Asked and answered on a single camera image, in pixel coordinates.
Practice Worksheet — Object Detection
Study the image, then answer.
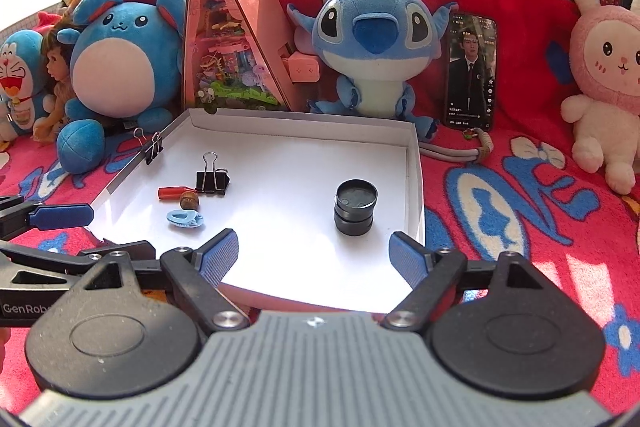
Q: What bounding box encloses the light blue hair clip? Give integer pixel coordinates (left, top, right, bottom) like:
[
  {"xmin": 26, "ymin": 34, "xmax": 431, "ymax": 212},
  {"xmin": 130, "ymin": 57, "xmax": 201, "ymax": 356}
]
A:
[{"xmin": 166, "ymin": 209, "xmax": 204, "ymax": 229}]

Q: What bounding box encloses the brown hazelnut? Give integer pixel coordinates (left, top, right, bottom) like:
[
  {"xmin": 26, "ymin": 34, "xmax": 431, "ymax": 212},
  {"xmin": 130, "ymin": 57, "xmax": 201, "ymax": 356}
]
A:
[{"xmin": 179, "ymin": 190, "xmax": 200, "ymax": 210}]

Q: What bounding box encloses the red orange cylinder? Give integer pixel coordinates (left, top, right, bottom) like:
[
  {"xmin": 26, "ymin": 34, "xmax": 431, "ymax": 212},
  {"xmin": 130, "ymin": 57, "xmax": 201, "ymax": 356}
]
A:
[{"xmin": 157, "ymin": 186, "xmax": 193, "ymax": 202}]

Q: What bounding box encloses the black binder clip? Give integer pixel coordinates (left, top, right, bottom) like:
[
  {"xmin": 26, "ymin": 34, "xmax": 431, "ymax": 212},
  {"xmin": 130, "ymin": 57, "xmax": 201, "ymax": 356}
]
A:
[
  {"xmin": 195, "ymin": 150, "xmax": 230, "ymax": 196},
  {"xmin": 132, "ymin": 127, "xmax": 163, "ymax": 165}
]

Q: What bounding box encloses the black round container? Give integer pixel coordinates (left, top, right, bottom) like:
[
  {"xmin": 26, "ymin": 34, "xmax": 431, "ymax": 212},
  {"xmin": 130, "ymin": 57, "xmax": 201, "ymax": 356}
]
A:
[{"xmin": 334, "ymin": 179, "xmax": 378, "ymax": 236}]

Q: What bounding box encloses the red cartoon blanket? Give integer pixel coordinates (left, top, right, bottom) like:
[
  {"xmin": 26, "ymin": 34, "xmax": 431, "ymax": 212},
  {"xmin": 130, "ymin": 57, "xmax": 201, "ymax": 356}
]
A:
[{"xmin": 1, "ymin": 0, "xmax": 639, "ymax": 413}]

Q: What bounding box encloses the black binder clip on rim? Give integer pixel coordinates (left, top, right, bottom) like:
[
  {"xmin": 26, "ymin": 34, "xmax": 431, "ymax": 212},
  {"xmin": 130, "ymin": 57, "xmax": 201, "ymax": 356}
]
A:
[{"xmin": 132, "ymin": 127, "xmax": 163, "ymax": 165}]

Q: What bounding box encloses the white cardboard box tray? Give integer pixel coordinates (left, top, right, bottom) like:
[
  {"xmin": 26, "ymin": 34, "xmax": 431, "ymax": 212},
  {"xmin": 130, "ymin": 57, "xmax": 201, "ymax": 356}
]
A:
[{"xmin": 90, "ymin": 109, "xmax": 425, "ymax": 313}]

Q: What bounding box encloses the Doraemon plush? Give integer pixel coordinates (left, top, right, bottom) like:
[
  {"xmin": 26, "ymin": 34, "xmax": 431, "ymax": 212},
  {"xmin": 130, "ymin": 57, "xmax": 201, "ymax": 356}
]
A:
[{"xmin": 0, "ymin": 29, "xmax": 52, "ymax": 145}]

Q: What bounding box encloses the brown haired doll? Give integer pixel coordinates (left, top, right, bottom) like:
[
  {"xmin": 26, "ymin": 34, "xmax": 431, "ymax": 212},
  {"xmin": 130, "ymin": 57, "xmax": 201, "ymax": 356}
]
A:
[{"xmin": 32, "ymin": 17, "xmax": 77, "ymax": 143}]

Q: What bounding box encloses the blue round mouse plush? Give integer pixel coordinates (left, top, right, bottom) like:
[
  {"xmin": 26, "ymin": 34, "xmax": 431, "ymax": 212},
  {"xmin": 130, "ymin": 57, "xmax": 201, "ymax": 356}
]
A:
[{"xmin": 56, "ymin": 0, "xmax": 186, "ymax": 174}]

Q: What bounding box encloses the black smartphone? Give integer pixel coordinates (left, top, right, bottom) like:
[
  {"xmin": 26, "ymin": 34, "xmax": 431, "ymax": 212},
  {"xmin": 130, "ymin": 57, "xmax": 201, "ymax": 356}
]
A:
[{"xmin": 444, "ymin": 13, "xmax": 497, "ymax": 131}]

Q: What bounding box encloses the pink triangular diorama box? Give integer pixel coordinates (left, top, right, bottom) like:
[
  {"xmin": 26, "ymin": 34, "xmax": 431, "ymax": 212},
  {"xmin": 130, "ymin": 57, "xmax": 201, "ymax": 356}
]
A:
[{"xmin": 182, "ymin": 0, "xmax": 316, "ymax": 112}]

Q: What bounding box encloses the blue Stitch plush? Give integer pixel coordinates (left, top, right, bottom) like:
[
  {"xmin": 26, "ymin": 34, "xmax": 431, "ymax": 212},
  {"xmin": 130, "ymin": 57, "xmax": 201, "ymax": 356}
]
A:
[{"xmin": 288, "ymin": 0, "xmax": 458, "ymax": 141}]

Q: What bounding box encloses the pink bunny plush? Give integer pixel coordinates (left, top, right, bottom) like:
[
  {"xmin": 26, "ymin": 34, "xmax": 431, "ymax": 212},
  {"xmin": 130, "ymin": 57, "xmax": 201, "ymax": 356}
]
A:
[{"xmin": 561, "ymin": 0, "xmax": 640, "ymax": 195}]

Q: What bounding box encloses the grey phone lanyard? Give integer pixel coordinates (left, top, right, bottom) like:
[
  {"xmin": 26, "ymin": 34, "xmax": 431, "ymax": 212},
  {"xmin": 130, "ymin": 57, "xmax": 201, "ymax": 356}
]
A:
[{"xmin": 418, "ymin": 128, "xmax": 496, "ymax": 165}]

